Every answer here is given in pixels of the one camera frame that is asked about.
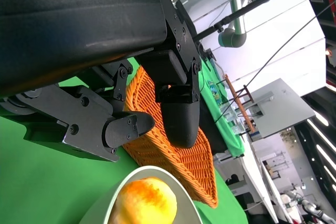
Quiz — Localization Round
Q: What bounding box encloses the pale green bowl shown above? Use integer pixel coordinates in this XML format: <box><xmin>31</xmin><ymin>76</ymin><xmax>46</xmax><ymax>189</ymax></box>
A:
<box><xmin>78</xmin><ymin>165</ymin><xmax>203</xmax><ymax>224</ymax></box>

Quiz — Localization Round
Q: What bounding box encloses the white humanoid robot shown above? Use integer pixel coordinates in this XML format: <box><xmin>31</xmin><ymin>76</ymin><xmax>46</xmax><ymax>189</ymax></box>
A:
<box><xmin>280</xmin><ymin>189</ymin><xmax>336</xmax><ymax>224</ymax></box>

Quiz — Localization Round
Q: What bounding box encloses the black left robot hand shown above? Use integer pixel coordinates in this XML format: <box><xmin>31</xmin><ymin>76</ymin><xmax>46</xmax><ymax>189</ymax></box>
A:
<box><xmin>0</xmin><ymin>0</ymin><xmax>203</xmax><ymax>163</ymax></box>

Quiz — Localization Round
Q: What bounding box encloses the orange donut bread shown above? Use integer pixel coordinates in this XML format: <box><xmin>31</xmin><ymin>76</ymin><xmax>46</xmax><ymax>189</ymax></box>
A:
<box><xmin>108</xmin><ymin>177</ymin><xmax>178</xmax><ymax>224</ymax></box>

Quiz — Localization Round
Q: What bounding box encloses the thin black cable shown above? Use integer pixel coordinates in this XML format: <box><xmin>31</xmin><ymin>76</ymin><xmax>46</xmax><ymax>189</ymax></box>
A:
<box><xmin>214</xmin><ymin>1</ymin><xmax>336</xmax><ymax>124</ymax></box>

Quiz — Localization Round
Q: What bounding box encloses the black stand pole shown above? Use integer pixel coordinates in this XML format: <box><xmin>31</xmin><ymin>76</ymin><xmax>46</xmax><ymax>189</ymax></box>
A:
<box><xmin>193</xmin><ymin>0</ymin><xmax>317</xmax><ymax>41</ymax></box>

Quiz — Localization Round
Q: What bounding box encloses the wooden easel stick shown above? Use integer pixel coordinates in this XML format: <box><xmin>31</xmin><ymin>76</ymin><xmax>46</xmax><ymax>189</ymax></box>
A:
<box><xmin>223</xmin><ymin>74</ymin><xmax>256</xmax><ymax>133</ymax></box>

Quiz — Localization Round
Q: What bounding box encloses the grey cabinet box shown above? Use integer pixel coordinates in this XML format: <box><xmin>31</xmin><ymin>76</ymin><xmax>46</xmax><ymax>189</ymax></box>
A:
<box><xmin>248</xmin><ymin>78</ymin><xmax>316</xmax><ymax>138</ymax></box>

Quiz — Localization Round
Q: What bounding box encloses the orange wicker basket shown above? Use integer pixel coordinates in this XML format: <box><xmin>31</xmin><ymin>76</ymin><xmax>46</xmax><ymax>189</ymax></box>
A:
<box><xmin>122</xmin><ymin>65</ymin><xmax>219</xmax><ymax>209</ymax></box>

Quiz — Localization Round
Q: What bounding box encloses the green tablecloth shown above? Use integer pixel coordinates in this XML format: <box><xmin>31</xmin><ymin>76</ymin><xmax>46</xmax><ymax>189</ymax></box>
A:
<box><xmin>0</xmin><ymin>56</ymin><xmax>250</xmax><ymax>224</ymax></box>

